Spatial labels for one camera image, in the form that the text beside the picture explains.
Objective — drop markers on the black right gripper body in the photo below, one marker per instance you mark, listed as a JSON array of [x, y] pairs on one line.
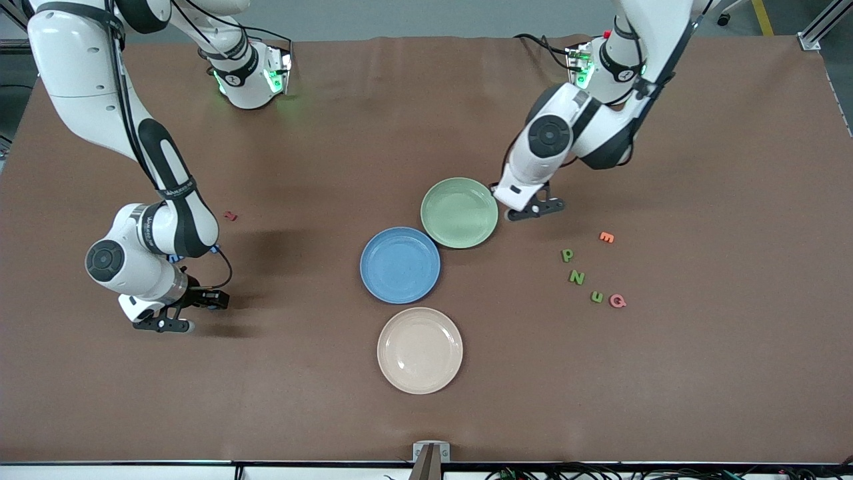
[[197, 294]]

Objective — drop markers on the green foam letter P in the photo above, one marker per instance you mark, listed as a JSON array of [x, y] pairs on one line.
[[564, 255]]

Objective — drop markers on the green foam letter N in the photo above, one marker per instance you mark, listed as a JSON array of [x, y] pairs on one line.
[[577, 277]]

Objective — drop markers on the green foam letter u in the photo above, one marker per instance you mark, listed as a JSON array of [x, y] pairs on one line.
[[596, 300]]

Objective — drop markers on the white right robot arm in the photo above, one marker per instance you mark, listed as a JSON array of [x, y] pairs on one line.
[[80, 66]]

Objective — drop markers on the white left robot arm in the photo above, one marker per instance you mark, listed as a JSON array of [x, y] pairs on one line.
[[660, 26]]

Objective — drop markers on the orange foam letter m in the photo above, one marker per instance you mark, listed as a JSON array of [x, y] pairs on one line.
[[606, 236]]

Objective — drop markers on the green plate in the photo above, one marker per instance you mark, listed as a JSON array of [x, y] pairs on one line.
[[459, 213]]

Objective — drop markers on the brown table mat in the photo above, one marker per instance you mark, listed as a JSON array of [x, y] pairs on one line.
[[200, 400]]

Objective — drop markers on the pink foam letter Q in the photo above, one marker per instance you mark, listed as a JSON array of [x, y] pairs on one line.
[[612, 301]]

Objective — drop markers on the base connector box green light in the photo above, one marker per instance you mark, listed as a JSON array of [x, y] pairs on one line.
[[276, 70], [578, 66]]

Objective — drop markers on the blue plate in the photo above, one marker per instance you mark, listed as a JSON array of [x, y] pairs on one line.
[[400, 265]]

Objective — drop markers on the beige plate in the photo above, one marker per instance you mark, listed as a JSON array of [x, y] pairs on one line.
[[420, 350]]

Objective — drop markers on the black chair caster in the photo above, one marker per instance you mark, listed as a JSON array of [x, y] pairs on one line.
[[723, 20]]

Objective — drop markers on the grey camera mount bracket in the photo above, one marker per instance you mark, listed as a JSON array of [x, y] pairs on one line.
[[421, 452]]

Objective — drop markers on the aluminium profile frame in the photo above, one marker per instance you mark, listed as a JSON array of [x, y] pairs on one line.
[[12, 9], [810, 41]]

